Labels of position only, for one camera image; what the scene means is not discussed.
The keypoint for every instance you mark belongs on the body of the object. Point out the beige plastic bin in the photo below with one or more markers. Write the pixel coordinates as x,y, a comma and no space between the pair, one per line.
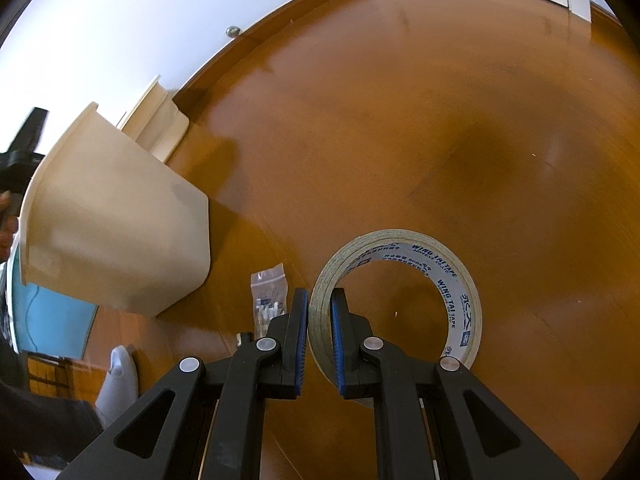
115,225

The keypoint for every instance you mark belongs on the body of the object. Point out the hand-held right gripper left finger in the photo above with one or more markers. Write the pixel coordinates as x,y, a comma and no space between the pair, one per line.
300,340

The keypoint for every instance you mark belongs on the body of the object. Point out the beige door frame base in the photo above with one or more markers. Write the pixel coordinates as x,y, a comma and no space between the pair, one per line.
157,120

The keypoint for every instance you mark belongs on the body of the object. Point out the person's dark trousers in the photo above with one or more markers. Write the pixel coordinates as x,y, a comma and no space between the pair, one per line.
45,425

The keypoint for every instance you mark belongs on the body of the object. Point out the metal door stopper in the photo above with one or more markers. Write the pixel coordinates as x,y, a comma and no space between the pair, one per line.
231,31

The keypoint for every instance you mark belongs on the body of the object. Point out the person's left hand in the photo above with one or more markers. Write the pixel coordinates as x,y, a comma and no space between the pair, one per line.
5,225

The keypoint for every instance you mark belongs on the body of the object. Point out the white tape roll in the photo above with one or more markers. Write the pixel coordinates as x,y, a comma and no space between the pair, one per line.
465,310

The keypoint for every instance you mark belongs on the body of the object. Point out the small clear plastic bag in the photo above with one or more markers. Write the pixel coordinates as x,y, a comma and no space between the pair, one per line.
270,295

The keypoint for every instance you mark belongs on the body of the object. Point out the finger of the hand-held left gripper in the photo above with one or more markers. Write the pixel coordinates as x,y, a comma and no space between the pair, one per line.
34,127

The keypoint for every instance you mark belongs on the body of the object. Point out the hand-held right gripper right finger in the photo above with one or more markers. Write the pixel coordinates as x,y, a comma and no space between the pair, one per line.
338,345

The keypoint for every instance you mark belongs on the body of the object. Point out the blue board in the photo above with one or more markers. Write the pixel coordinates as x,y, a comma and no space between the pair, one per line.
50,315

